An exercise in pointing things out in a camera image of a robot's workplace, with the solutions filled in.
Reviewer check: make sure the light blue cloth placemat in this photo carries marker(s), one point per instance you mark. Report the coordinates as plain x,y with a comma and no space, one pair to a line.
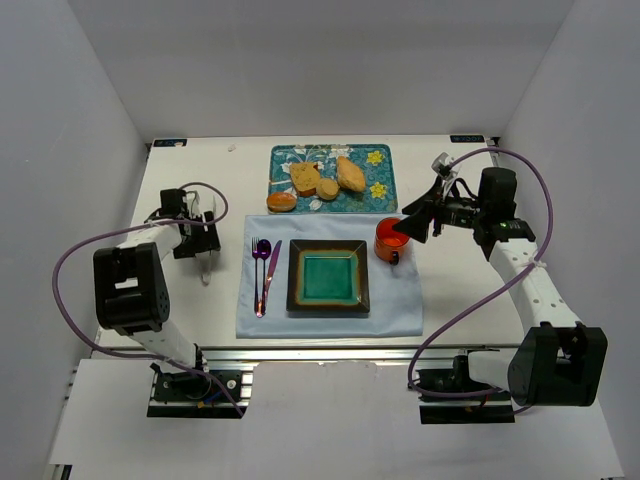
396,300

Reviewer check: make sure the iridescent purple spoon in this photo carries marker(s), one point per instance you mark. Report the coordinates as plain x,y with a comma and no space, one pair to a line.
265,252

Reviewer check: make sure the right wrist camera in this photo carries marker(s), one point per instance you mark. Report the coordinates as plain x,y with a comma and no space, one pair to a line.
442,166

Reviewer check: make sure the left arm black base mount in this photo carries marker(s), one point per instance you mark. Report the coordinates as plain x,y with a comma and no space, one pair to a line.
182,395

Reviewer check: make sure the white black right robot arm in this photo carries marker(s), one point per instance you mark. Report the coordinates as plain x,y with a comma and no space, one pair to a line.
560,360

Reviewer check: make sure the iridescent purple fork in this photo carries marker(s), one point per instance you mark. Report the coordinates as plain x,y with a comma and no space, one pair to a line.
256,255

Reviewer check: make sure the blue label left corner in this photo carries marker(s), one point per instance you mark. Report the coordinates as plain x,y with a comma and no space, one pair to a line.
169,143

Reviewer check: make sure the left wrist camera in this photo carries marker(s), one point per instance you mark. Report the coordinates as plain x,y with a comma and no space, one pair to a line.
191,204

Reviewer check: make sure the round sesame burger bun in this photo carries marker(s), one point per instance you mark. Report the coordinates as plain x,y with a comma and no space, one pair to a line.
281,202

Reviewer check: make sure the blue label corner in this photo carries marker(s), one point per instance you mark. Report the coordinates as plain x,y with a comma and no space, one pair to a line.
169,143
467,138

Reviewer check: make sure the orange mug black handle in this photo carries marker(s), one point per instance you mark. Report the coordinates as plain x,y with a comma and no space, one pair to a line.
389,244

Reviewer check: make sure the aluminium frame rail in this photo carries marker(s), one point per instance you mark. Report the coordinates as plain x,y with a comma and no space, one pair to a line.
251,356

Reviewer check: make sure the large crusty bread roll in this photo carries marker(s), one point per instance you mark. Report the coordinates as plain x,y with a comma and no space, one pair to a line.
349,175

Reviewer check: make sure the blue label right corner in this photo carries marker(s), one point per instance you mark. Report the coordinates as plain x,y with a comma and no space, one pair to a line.
467,138

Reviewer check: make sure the square green glazed plate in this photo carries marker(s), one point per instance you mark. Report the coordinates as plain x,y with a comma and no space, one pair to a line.
328,278

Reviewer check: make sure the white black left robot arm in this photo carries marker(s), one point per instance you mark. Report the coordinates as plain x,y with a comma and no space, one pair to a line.
131,294

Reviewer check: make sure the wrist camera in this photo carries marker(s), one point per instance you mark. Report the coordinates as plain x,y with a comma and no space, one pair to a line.
191,204
442,166

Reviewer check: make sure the teal floral serving tray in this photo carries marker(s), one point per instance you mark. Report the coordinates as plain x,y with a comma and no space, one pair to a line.
375,160

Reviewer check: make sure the small round bread roll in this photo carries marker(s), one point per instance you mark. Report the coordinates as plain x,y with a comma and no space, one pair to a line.
327,189

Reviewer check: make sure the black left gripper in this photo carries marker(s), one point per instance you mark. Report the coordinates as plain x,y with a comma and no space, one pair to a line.
198,242

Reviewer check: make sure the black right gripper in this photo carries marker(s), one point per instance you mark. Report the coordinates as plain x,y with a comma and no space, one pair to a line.
432,215

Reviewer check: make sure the stainless steel serving tongs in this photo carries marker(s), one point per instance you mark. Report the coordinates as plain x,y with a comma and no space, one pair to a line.
205,261

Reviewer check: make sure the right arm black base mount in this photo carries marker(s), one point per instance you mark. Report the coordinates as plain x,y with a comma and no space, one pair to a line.
486,409

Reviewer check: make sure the iridescent purple knife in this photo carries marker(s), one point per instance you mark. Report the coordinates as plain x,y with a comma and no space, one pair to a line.
270,273

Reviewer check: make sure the sliced brown bread loaf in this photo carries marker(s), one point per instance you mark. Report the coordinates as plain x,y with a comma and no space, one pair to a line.
305,178

